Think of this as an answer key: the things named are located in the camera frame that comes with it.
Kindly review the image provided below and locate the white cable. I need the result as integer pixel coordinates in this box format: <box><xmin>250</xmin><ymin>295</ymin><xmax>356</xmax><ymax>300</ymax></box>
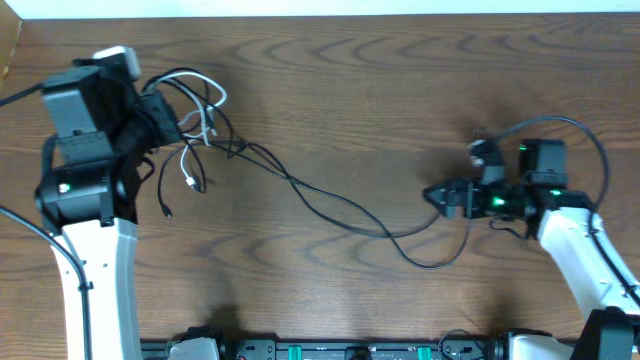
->
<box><xmin>147</xmin><ymin>70</ymin><xmax>229</xmax><ymax>190</ymax></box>

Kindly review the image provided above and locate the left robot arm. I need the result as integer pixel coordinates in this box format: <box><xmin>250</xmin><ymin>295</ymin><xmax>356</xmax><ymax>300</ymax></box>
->
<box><xmin>35</xmin><ymin>55</ymin><xmax>181</xmax><ymax>359</ymax></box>

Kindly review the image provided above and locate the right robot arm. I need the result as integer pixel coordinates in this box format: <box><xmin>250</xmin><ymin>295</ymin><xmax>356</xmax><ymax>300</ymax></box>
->
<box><xmin>423</xmin><ymin>139</ymin><xmax>639</xmax><ymax>359</ymax></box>

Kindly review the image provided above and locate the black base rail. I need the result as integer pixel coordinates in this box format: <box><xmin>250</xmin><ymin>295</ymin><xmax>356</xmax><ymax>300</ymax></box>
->
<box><xmin>142</xmin><ymin>324</ymin><xmax>586</xmax><ymax>360</ymax></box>

